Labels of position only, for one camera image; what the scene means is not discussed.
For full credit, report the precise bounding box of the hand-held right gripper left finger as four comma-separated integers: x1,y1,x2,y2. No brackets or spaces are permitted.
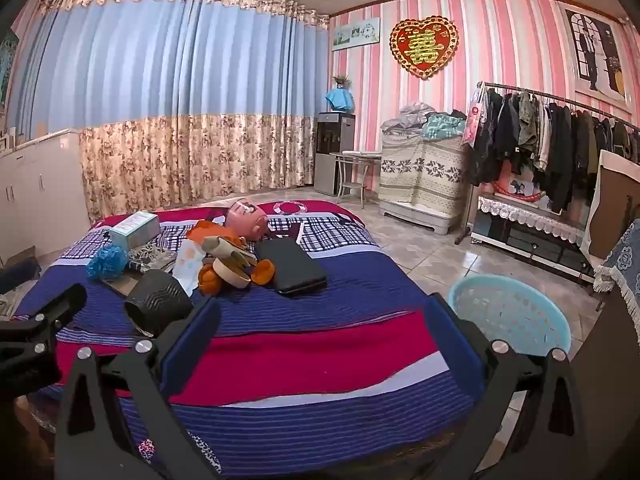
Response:
54,296,224,480

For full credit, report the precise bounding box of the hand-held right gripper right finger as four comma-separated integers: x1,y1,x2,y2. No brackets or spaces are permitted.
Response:
424,292,588,480

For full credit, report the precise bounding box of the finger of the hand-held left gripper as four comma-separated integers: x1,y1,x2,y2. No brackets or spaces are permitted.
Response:
0,262,42,295
0,284,88,361

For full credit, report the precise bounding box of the black textured cup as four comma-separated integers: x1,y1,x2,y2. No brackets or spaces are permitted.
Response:
123,269,195,337

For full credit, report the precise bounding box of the light blue plastic basket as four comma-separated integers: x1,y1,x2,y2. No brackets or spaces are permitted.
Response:
446,276,572,361

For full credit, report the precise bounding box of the blue mesh sponge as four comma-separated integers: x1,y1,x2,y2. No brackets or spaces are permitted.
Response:
86,244,130,281

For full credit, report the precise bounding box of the orange plastic bag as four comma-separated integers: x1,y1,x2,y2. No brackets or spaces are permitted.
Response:
187,220,248,248

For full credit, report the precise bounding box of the white cupboard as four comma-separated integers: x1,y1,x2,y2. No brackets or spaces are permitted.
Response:
0,129,91,261

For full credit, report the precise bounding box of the teal cardboard box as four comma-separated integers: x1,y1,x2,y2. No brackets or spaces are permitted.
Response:
109,210,162,251

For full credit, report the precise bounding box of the low dark cabinet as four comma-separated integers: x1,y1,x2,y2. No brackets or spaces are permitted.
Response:
472,195,601,286

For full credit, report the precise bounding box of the black case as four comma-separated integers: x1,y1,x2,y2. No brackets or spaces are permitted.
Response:
255,240,328,296

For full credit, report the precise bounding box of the white plastic cabinet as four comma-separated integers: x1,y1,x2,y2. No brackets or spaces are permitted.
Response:
382,200,463,236

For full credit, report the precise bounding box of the white lace cloth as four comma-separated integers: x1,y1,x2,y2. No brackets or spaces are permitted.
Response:
477,195,591,243

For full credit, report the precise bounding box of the red and white ornament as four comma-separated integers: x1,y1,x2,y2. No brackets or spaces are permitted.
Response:
492,175,551,211

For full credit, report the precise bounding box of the dark wooden furniture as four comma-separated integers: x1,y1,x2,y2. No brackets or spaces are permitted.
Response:
570,280,640,480

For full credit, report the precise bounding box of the covered cabinet with laundry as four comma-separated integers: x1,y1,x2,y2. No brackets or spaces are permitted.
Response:
378,132,472,217

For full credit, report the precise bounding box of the blue floral fringed cloth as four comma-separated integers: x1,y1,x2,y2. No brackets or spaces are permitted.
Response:
594,220,640,331

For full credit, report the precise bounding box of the small folding table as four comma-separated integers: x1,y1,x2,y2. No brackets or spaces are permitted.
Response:
330,151,383,205

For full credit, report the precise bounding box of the teal clothes pile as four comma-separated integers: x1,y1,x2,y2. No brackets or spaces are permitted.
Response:
421,112,468,141

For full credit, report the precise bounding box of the pink hanging bag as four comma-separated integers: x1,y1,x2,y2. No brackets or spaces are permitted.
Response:
462,87,488,148

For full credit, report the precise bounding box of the grey clothes pile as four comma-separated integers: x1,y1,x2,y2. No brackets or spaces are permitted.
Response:
381,101,436,136

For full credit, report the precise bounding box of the grey water dispenser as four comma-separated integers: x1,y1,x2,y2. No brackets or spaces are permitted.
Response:
314,111,357,197

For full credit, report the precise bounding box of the blue and floral curtain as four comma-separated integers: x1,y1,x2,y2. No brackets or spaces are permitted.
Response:
7,0,331,221

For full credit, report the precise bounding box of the blue cloth covered bottle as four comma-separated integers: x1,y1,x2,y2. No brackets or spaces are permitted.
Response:
326,86,355,113

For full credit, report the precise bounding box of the metal clothes rack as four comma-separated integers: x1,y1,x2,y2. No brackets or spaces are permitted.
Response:
454,81,640,246

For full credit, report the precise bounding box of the red gold heart decoration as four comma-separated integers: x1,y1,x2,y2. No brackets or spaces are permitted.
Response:
390,17,460,81

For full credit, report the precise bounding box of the green wall picture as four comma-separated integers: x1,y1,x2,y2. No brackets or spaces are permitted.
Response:
0,30,21,106

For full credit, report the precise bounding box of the brown board white frame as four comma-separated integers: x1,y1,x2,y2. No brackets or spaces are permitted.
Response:
582,149,640,261

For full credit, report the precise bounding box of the landscape wall picture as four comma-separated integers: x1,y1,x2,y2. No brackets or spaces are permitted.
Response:
332,17,381,52

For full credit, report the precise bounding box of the wall poster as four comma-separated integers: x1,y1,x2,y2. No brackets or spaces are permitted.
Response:
565,7,630,106

